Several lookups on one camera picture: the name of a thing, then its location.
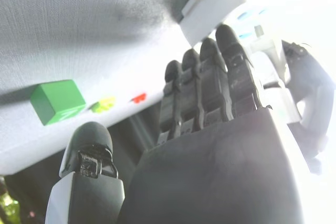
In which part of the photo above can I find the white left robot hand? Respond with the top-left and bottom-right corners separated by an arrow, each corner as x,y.
44,24 -> 305,224

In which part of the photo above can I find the white power strip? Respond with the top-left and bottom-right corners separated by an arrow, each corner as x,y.
179,0 -> 279,48

